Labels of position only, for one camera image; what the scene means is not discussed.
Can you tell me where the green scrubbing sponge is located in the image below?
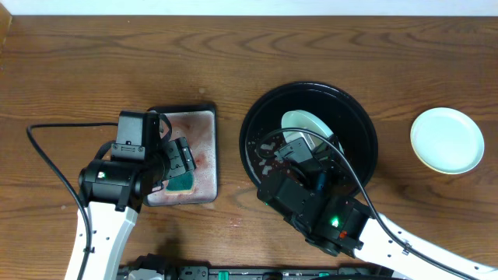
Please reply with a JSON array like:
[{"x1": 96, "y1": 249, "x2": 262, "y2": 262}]
[{"x1": 165, "y1": 172, "x2": 195, "y2": 194}]

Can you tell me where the light blue plate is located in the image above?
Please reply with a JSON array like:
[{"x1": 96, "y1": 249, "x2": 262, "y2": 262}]
[
  {"x1": 410, "y1": 107, "x2": 485, "y2": 175},
  {"x1": 281, "y1": 110, "x2": 344, "y2": 152}
]

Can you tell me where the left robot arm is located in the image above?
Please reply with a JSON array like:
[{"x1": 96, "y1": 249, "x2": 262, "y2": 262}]
[{"x1": 65, "y1": 111, "x2": 195, "y2": 279}]

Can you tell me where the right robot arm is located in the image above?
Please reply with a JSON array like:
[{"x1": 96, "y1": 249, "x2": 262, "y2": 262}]
[{"x1": 258, "y1": 173, "x2": 497, "y2": 279}]

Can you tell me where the black rectangular soapy tray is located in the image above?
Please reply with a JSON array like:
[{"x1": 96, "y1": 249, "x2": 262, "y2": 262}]
[{"x1": 144, "y1": 104, "x2": 218, "y2": 207}]

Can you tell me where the black round tray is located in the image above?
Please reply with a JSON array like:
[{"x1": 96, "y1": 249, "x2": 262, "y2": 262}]
[{"x1": 239, "y1": 82, "x2": 378, "y2": 196}]

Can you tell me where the right black cable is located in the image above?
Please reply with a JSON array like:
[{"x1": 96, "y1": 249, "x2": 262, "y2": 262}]
[{"x1": 254, "y1": 127, "x2": 483, "y2": 280}]

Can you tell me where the black cable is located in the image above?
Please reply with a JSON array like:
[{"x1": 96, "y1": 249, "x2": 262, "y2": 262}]
[
  {"x1": 26, "y1": 122, "x2": 119, "y2": 280},
  {"x1": 254, "y1": 127, "x2": 483, "y2": 280}
]

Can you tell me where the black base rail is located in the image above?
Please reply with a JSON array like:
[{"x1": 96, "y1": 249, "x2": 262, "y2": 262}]
[{"x1": 116, "y1": 254, "x2": 395, "y2": 280}]

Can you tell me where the left black cable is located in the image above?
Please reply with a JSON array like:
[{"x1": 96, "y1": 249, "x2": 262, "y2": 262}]
[{"x1": 26, "y1": 122, "x2": 119, "y2": 280}]

